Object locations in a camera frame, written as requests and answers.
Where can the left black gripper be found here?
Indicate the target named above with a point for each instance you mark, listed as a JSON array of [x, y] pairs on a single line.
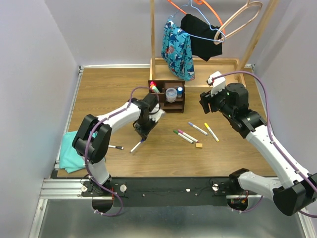
[[144, 133]]

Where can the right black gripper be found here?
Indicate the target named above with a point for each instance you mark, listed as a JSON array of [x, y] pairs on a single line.
[[206, 97]]

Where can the blue capped white marker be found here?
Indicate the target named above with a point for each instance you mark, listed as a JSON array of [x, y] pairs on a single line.
[[136, 146]]

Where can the blue cylindrical pin container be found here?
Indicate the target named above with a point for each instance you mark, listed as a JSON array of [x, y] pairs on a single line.
[[179, 92]]

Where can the mint green highlighter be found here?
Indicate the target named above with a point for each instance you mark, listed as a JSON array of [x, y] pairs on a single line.
[[156, 89]]

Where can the clear round pin container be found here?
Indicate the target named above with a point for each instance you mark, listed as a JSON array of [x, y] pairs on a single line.
[[171, 95]]

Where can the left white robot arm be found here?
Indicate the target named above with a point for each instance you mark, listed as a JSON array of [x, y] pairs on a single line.
[[92, 138]]

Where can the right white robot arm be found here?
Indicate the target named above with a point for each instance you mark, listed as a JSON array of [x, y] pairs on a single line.
[[295, 187]]

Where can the wooden clothes rack tray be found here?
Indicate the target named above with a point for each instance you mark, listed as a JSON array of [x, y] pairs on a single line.
[[159, 70]]

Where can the black capped white marker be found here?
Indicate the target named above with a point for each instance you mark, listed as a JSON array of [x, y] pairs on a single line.
[[116, 147]]

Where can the yellow capped marker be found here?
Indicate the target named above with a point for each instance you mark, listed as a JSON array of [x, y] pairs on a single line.
[[211, 132]]

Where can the green capped marker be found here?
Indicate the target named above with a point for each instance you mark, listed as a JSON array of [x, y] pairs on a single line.
[[183, 136]]

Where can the purple capped marker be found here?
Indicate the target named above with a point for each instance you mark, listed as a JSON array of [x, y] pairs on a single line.
[[197, 128]]

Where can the pink capped marker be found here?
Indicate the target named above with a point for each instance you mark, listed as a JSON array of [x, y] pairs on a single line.
[[187, 135]]

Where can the brown wooden desk organizer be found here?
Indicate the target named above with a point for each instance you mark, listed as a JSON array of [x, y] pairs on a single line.
[[163, 85]]

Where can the black garment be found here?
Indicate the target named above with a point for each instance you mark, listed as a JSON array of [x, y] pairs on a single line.
[[205, 49]]

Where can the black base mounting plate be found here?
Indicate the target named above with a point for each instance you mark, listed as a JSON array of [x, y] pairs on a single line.
[[166, 192]]

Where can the blue patterned shorts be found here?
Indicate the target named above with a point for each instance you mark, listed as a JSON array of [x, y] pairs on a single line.
[[177, 52]]

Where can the folded teal cloth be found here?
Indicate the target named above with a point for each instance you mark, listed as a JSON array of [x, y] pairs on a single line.
[[69, 159]]

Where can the orange plastic hanger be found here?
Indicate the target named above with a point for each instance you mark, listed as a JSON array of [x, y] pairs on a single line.
[[201, 2]]

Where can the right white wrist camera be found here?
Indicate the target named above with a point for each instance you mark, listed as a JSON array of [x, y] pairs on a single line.
[[217, 83]]

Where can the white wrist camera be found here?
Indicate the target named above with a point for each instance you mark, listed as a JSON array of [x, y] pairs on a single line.
[[217, 83], [156, 116]]

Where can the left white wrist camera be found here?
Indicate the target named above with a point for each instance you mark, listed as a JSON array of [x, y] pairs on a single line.
[[156, 116]]

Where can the aluminium rail frame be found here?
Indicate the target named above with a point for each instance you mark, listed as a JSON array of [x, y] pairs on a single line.
[[163, 154]]

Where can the light blue wire hanger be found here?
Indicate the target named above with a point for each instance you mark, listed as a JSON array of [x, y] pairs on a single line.
[[195, 27]]

